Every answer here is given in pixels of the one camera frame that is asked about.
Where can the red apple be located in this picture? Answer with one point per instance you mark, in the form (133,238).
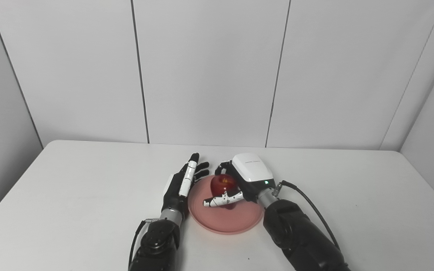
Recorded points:
(222,184)

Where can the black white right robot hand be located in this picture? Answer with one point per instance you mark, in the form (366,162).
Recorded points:
(252,171)

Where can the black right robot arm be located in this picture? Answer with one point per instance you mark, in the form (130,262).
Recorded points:
(303,237)

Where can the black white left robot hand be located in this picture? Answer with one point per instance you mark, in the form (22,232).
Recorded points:
(173,195)

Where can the pink round plate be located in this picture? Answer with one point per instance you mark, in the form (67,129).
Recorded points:
(236,220)

